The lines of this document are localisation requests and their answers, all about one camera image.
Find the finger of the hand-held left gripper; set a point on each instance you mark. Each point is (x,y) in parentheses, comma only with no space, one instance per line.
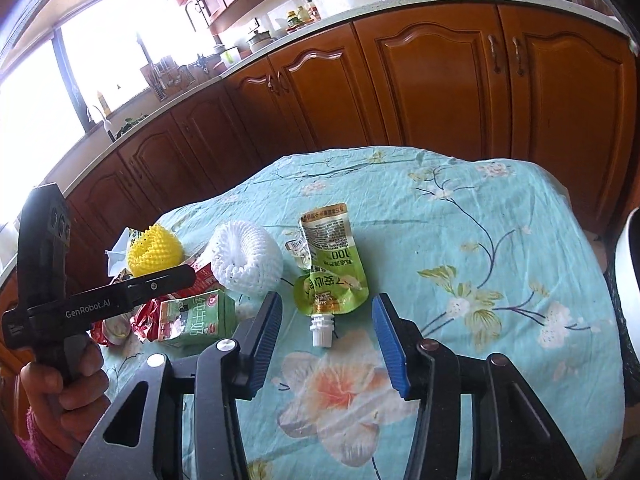
(165,282)

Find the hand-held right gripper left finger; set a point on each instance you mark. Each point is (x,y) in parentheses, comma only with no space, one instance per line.
(265,345)

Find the person's left forearm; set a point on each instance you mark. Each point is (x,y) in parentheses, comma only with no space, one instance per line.
(45,452)

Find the white lidded ceramic jar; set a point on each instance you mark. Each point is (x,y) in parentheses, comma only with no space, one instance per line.
(260,41)

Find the white plastic wrapper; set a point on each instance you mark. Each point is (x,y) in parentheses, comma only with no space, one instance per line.
(117,255)

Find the red and white carton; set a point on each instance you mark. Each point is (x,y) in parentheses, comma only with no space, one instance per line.
(202,272)

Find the white kitchen countertop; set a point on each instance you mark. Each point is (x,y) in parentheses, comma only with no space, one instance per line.
(350,12)

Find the green spout pouch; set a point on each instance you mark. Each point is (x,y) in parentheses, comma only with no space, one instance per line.
(330,270)

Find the teal floral tablecloth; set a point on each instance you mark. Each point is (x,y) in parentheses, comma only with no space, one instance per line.
(450,285)

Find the yellow foam fruit net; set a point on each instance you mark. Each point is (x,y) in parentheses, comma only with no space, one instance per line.
(152,250)

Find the small clear bottle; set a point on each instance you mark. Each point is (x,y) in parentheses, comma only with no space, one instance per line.
(298,255)

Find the red foil wrapper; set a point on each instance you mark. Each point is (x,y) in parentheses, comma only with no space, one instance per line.
(150,320)

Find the black bin liner bag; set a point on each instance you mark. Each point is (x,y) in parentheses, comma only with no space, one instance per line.
(620,360)

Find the green leafy vegetables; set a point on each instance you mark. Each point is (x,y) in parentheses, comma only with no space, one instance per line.
(131,126)

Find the green milk carton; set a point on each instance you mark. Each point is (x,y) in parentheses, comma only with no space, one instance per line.
(197,320)

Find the white trash bin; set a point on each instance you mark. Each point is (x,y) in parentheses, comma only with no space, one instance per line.
(627,260)

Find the small red label can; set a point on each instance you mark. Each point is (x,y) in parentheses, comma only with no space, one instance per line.
(116,330)

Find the utensil rack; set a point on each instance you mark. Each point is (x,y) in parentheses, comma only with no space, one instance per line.
(160,77)

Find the yellow condiment bottle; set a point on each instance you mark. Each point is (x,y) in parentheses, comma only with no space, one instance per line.
(292,20)

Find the sink faucet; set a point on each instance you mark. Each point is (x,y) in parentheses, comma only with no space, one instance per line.
(102,122)

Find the white cup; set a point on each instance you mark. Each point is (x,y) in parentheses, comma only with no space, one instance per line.
(230,56)

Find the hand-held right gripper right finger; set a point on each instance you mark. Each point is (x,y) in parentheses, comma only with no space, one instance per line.
(392,345)

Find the yellow dish soap bottle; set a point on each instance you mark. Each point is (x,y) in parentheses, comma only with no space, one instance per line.
(104,103)

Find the white foam fruit net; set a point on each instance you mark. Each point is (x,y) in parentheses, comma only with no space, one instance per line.
(245,257)

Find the person's left hand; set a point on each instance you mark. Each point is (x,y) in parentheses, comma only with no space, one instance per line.
(75,405)

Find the wooden lower cabinets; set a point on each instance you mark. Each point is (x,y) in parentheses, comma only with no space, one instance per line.
(425,75)

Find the kitchen window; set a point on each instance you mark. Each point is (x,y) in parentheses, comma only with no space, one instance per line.
(100,60)

